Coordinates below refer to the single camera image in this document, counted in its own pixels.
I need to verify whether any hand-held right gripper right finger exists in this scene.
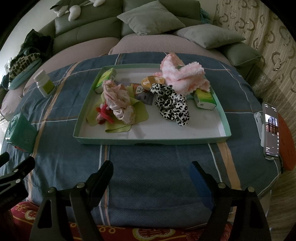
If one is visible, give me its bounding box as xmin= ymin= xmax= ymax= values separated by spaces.
xmin=189 ymin=161 xmax=272 ymax=241

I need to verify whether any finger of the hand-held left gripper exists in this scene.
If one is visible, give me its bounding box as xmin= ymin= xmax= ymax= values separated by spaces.
xmin=0 ymin=157 xmax=36 ymax=186
xmin=0 ymin=152 xmax=10 ymax=167

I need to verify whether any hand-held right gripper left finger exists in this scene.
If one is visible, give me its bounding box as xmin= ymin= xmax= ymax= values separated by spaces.
xmin=29 ymin=160 xmax=114 ymax=241

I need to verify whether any mint green shallow tray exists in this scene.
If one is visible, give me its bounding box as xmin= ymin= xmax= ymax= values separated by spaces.
xmin=73 ymin=64 xmax=232 ymax=146

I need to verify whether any pink scrunchie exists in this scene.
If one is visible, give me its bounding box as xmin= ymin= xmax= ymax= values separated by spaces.
xmin=102 ymin=80 xmax=136 ymax=124

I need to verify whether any leopard print scrunchie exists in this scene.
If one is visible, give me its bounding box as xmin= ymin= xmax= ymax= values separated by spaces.
xmin=150 ymin=83 xmax=190 ymax=127

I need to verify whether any green tissue pack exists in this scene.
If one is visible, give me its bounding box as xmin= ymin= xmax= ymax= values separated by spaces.
xmin=94 ymin=68 xmax=116 ymax=93
xmin=193 ymin=89 xmax=218 ymax=109

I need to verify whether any cartoon printed snack packet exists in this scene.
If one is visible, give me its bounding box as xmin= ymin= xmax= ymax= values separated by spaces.
xmin=126 ymin=82 xmax=154 ymax=105

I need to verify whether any small orange snack packet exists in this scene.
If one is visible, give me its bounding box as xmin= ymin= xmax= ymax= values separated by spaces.
xmin=141 ymin=75 xmax=166 ymax=90

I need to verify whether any pink white wavy cloth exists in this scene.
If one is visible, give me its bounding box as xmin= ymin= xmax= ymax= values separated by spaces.
xmin=154 ymin=53 xmax=211 ymax=95

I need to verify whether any teal embossed plastic box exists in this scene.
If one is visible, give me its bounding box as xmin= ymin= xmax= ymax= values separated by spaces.
xmin=5 ymin=113 xmax=39 ymax=153

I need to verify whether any blue plaid tablecloth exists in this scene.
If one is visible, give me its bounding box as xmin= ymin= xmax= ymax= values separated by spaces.
xmin=1 ymin=53 xmax=284 ymax=229

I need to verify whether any red patterned cushion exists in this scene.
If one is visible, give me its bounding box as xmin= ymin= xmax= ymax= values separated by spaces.
xmin=9 ymin=202 xmax=234 ymax=241

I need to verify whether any white bottle green label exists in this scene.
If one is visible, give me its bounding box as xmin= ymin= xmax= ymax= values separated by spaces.
xmin=33 ymin=71 xmax=56 ymax=98

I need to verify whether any black smartphone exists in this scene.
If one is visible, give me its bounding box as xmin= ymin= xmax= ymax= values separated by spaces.
xmin=262 ymin=102 xmax=281 ymax=159

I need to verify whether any orange round stool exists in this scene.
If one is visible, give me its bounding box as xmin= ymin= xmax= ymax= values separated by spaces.
xmin=276 ymin=113 xmax=296 ymax=172

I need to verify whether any black white patterned cushion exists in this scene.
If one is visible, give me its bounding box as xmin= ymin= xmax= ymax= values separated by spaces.
xmin=8 ymin=53 xmax=42 ymax=90

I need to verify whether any dark clothing pile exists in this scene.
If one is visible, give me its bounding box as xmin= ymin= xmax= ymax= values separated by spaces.
xmin=17 ymin=29 xmax=54 ymax=61

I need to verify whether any grey green sofa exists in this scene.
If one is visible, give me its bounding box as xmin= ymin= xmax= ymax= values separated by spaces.
xmin=0 ymin=0 xmax=263 ymax=116

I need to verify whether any grey velvet pillow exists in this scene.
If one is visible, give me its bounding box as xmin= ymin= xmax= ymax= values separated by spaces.
xmin=173 ymin=26 xmax=247 ymax=49

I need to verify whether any grey white plush toy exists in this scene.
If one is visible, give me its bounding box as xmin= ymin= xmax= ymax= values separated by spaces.
xmin=50 ymin=0 xmax=89 ymax=21

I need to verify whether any light grey green pillow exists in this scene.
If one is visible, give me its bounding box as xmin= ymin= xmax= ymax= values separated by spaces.
xmin=117 ymin=0 xmax=186 ymax=36

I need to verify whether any beige patterned curtain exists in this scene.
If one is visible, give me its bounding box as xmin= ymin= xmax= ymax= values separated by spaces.
xmin=213 ymin=0 xmax=296 ymax=116

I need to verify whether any teal fringed throw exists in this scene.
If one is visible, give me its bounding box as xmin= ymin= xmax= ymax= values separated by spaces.
xmin=199 ymin=7 xmax=213 ymax=25

